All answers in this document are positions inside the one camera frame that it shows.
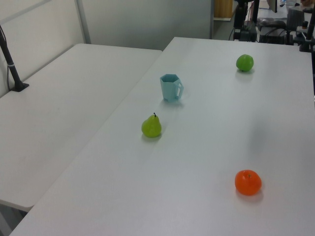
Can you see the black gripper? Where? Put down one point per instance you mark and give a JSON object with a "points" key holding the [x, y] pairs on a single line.
{"points": [[240, 16]]}

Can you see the light blue hexagonal mug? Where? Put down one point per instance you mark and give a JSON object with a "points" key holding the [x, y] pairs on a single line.
{"points": [[168, 89]]}

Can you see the black equipment box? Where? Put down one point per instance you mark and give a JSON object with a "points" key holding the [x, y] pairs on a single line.
{"points": [[251, 33]]}

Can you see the wooden panel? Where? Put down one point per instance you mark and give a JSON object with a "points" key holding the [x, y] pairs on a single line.
{"points": [[222, 8]]}

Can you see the green plastic apple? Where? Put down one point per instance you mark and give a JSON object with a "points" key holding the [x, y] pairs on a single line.
{"points": [[244, 63]]}

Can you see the grey office chair back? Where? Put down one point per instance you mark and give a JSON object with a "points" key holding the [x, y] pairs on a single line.
{"points": [[295, 20]]}

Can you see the green plastic pear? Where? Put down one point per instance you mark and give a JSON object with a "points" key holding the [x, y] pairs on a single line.
{"points": [[150, 127]]}

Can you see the orange plastic tangerine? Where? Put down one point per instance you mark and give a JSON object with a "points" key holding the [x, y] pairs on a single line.
{"points": [[247, 184]]}

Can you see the black vertical post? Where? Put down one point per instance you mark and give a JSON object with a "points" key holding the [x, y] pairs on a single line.
{"points": [[255, 11]]}

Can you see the grey partition frame post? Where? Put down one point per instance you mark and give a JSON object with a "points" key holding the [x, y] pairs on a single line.
{"points": [[83, 22]]}

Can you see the black camera pole with base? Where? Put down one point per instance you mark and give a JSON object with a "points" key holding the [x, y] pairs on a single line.
{"points": [[11, 67]]}

